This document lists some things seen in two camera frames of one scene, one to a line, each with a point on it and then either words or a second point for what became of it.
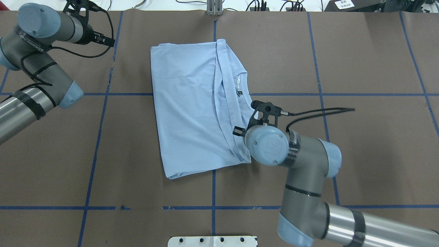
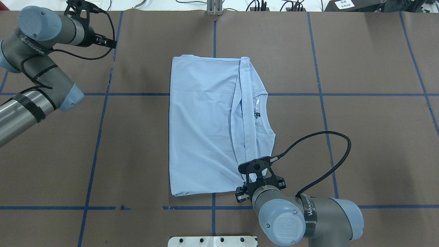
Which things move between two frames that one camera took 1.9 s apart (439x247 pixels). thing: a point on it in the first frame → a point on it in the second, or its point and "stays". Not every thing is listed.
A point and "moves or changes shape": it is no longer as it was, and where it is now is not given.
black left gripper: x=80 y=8 stays
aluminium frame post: x=214 y=7 stays
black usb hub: x=252 y=9 stays
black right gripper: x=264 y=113 → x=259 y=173
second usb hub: x=287 y=9 stays
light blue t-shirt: x=202 y=92 moves or changes shape
